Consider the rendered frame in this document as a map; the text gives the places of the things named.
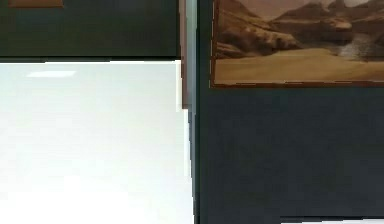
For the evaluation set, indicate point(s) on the brown wooden door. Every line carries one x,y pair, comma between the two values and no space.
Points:
184,53

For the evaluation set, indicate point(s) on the brown framed landscape painting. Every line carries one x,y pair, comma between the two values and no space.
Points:
300,46

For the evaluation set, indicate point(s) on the small brown framed picture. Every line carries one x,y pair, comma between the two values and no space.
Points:
35,3

